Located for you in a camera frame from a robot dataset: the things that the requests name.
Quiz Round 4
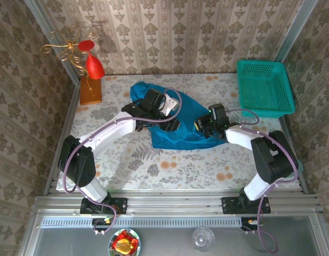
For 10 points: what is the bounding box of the red and yellow wrapped candy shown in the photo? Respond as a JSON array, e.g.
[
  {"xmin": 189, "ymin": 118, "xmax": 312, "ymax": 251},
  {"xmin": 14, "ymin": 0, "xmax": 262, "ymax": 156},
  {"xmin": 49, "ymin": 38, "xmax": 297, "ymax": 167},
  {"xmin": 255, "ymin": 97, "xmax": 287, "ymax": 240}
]
[{"xmin": 112, "ymin": 230, "xmax": 139, "ymax": 254}]

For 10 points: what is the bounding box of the gold wire stand wooden base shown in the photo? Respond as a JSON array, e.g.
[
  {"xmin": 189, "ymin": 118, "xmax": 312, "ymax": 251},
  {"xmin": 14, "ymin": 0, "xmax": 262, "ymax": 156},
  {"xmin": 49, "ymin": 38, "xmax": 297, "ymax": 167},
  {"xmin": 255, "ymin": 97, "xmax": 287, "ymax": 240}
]
[{"xmin": 41, "ymin": 23, "xmax": 103, "ymax": 106}]

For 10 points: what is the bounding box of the blue t-shirt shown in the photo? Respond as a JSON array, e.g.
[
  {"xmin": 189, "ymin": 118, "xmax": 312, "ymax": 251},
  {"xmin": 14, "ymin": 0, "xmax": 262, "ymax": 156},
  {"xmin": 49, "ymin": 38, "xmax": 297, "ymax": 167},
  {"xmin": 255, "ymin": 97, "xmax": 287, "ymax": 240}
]
[{"xmin": 129, "ymin": 81, "xmax": 226, "ymax": 151}]

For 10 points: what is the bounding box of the red wine glass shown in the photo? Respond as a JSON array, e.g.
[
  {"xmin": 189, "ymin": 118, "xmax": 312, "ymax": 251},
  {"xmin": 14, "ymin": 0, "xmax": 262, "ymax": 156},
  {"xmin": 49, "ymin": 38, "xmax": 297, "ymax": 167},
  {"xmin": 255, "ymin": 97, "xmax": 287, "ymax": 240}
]
[{"xmin": 77, "ymin": 39, "xmax": 106, "ymax": 80}]

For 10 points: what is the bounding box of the teal plastic basket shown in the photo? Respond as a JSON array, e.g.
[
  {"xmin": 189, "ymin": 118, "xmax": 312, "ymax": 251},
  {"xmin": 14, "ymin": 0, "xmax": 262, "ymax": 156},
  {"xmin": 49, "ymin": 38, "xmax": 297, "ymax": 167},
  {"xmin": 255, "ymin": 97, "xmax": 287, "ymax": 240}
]
[{"xmin": 236, "ymin": 60, "xmax": 296, "ymax": 118}]

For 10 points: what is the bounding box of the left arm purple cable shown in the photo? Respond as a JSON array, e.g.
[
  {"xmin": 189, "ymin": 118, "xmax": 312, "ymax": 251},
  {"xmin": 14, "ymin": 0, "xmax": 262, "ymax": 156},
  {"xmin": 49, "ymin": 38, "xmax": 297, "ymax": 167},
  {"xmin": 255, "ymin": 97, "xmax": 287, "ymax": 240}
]
[{"xmin": 62, "ymin": 87, "xmax": 184, "ymax": 237}]

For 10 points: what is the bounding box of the clear drinking glass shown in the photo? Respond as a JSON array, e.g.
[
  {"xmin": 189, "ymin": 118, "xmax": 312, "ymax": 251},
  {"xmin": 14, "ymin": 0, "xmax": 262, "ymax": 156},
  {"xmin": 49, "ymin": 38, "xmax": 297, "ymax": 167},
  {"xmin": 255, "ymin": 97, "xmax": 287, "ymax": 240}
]
[{"xmin": 191, "ymin": 226, "xmax": 216, "ymax": 253}]

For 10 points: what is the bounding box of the grey slotted cable duct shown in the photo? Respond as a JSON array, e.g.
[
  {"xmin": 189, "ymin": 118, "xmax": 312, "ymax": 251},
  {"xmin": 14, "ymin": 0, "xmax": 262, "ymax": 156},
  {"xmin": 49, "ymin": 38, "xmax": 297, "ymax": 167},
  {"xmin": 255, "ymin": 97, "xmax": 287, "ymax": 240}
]
[{"xmin": 40, "ymin": 216, "xmax": 242, "ymax": 228}]

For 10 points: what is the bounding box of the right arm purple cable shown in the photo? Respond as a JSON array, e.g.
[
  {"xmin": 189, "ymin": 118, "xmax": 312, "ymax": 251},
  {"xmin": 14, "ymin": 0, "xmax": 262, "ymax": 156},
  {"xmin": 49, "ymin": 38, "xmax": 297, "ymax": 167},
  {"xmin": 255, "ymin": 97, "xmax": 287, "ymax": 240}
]
[{"xmin": 225, "ymin": 108, "xmax": 300, "ymax": 254}]

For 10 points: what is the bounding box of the floral table cover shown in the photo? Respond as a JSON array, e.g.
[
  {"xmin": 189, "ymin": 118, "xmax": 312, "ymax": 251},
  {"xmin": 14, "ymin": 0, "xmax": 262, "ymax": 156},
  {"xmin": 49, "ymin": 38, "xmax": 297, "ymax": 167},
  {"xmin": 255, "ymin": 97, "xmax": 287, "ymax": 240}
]
[{"xmin": 56, "ymin": 74, "xmax": 301, "ymax": 191}]

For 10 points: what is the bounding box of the bowl with red yellow candy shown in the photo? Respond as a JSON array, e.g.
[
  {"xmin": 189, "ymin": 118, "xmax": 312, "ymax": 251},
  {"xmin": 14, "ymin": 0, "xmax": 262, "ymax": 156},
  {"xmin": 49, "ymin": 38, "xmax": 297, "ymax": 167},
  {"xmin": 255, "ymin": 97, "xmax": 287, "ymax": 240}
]
[{"xmin": 108, "ymin": 228, "xmax": 142, "ymax": 256}]

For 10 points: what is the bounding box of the grey metal shelf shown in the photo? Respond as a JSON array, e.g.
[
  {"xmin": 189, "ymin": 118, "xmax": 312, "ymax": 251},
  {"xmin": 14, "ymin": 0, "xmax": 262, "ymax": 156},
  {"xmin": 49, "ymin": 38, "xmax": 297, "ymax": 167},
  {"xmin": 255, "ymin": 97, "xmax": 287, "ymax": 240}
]
[{"xmin": 20, "ymin": 209, "xmax": 329, "ymax": 256}]

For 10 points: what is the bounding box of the aluminium frame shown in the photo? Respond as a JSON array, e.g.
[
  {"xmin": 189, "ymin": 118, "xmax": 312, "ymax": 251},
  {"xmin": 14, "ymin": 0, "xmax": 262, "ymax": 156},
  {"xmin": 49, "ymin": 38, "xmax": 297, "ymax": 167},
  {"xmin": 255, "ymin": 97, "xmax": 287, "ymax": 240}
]
[{"xmin": 19, "ymin": 0, "xmax": 329, "ymax": 256}]

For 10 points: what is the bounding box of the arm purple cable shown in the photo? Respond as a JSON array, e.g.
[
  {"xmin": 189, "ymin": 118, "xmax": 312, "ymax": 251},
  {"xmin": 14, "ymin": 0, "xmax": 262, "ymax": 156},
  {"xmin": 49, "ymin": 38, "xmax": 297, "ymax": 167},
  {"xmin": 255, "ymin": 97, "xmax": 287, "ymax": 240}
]
[
  {"xmin": 225, "ymin": 108, "xmax": 300, "ymax": 254},
  {"xmin": 62, "ymin": 87, "xmax": 184, "ymax": 237}
]

